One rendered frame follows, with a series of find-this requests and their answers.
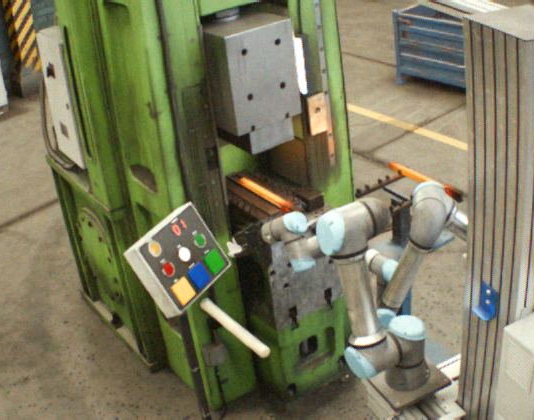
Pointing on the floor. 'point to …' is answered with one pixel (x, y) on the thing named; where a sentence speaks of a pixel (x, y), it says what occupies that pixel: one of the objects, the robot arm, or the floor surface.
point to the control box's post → (193, 364)
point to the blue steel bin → (429, 45)
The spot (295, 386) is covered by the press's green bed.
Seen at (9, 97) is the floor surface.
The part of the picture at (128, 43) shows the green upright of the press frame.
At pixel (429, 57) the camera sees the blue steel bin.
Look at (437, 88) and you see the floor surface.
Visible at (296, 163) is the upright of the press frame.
